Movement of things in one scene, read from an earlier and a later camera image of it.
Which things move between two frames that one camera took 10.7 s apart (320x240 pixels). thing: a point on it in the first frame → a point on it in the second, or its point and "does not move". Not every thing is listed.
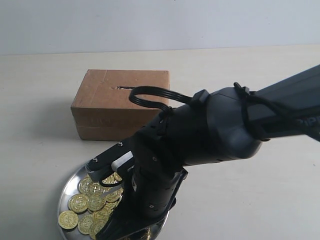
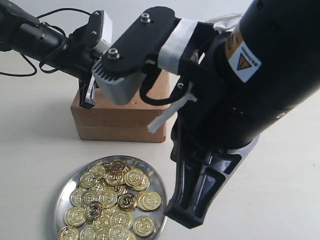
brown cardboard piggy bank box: (103, 109) does not move
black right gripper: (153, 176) → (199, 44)
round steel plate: (86, 204) does not move
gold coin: (68, 219) → (68, 233)
